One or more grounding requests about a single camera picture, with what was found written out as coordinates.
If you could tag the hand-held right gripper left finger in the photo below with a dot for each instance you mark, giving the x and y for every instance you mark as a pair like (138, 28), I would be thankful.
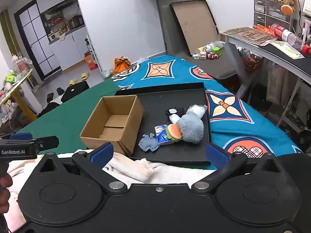
(103, 153)

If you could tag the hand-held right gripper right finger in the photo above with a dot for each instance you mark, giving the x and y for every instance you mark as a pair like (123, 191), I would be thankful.
(217, 156)

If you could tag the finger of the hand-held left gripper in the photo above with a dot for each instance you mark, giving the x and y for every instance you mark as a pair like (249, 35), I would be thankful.
(47, 142)
(21, 136)

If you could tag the brown cardboard box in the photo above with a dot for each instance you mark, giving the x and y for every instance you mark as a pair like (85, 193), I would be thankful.
(127, 126)

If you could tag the grey plush toy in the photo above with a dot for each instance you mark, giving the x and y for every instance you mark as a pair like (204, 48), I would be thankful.
(192, 128)

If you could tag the blue denim cloth piece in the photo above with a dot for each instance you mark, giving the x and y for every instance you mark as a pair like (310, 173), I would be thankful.
(148, 143)

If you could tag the hamburger plush toy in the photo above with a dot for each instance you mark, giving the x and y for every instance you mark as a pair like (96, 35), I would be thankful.
(174, 132)

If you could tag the blue white tissue packet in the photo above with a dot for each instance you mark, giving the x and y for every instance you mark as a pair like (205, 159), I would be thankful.
(160, 136)

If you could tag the black tray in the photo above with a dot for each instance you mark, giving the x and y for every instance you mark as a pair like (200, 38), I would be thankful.
(155, 102)

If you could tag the white soft cloth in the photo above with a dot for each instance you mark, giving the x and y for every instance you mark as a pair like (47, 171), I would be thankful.
(174, 119)

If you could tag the person's left hand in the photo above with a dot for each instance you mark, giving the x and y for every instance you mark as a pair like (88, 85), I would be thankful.
(4, 182)

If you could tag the green cloth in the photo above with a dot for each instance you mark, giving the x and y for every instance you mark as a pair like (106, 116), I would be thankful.
(68, 116)

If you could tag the cream white towel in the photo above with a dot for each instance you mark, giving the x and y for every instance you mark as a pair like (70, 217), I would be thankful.
(136, 170)

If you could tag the yellow table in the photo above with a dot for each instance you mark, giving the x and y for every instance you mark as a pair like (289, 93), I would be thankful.
(18, 97)

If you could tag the black shoes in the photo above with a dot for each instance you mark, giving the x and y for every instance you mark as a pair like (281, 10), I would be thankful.
(55, 93)

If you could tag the clear bag of white cotton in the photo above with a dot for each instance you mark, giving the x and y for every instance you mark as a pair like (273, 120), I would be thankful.
(198, 110)

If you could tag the black laptop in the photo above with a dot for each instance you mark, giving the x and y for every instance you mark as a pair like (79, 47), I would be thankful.
(75, 91)

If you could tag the black lace pad white centre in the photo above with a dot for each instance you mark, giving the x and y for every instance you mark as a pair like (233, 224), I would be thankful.
(173, 111)

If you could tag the yellow slipper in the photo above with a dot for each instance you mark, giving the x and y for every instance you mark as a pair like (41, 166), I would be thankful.
(84, 76)
(73, 82)

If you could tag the grey folding mattress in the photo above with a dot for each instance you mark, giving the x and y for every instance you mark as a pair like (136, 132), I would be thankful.
(221, 65)

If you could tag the orange bag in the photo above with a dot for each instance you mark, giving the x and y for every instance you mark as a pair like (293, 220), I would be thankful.
(122, 64)

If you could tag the orange cardboard box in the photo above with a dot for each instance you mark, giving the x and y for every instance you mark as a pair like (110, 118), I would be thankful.
(91, 62)

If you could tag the black framed glass door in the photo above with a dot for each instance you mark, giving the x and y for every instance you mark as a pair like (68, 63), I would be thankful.
(38, 41)

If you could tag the red basket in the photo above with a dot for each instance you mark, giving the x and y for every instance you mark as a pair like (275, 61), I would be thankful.
(252, 63)

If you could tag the red small toys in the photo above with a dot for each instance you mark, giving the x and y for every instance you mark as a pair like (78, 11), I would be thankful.
(213, 56)

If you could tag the white charger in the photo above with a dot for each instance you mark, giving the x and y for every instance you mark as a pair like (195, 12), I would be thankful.
(199, 56)

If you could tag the green small box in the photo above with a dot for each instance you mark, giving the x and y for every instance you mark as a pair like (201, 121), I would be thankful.
(217, 51)

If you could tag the white canister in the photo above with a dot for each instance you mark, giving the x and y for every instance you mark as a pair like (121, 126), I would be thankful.
(209, 47)

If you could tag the grey desk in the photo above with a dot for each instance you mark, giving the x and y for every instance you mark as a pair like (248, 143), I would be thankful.
(279, 58)

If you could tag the brown patterned desk mat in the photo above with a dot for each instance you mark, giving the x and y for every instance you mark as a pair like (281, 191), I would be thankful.
(247, 36)

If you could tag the green white paper sheet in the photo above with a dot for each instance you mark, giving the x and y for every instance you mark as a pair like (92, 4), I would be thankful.
(286, 49)

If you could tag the clear bottle with red label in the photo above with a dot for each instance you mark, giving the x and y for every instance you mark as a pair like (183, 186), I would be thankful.
(286, 35)

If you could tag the grey drawer unit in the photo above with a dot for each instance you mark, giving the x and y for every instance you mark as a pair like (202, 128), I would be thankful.
(272, 12)

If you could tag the brown board with black frame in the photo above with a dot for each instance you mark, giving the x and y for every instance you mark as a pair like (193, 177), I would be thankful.
(194, 26)

